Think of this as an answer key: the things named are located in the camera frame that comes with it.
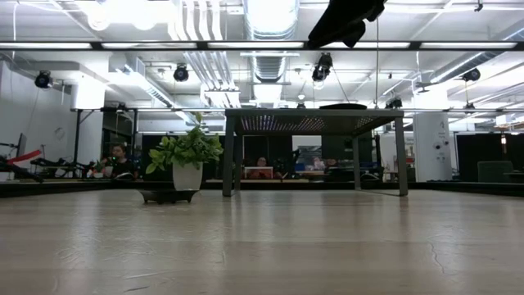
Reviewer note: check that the grey perforated metal shelf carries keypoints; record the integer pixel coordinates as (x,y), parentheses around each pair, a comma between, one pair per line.
(311,114)

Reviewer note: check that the black room divider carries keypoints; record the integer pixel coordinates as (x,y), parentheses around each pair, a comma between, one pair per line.
(475,151)

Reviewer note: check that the black workbench equipment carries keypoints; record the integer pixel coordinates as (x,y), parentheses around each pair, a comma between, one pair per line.
(61,164)

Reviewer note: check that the grey green office chair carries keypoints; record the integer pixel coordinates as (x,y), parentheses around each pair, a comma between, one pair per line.
(495,172)

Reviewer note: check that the black overhead light beam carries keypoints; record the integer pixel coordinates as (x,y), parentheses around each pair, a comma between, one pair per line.
(309,45)

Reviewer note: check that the black teardrop shaped plate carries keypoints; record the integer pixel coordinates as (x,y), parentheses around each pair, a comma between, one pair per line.
(343,106)

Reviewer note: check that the silver round air duct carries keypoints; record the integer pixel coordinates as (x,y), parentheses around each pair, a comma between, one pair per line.
(272,18)

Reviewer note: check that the black table frame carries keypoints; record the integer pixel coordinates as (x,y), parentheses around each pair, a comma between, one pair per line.
(450,187)

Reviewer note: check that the red bar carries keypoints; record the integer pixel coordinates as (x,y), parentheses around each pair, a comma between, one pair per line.
(25,157)

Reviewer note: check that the green plant in white pot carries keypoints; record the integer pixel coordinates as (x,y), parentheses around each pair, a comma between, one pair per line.
(187,177)

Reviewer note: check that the black computer monitor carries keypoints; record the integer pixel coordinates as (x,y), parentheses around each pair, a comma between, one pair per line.
(20,145)

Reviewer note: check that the thin vertical hanging rod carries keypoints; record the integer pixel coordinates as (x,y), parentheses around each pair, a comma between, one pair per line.
(377,73)

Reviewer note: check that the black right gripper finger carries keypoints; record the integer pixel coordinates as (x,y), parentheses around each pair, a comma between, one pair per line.
(340,20)

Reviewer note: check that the small black ceiling spotlight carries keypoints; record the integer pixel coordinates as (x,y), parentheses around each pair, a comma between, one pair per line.
(301,105)

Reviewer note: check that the white square column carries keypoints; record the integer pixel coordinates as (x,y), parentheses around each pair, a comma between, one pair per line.
(432,139)

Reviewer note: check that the black square footed plate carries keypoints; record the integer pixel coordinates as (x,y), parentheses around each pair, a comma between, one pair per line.
(168,196)

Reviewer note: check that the black metal rack frame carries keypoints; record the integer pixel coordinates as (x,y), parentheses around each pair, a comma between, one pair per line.
(77,135)

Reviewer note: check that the person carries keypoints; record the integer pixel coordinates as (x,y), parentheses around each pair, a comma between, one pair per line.
(119,164)
(319,164)
(262,162)

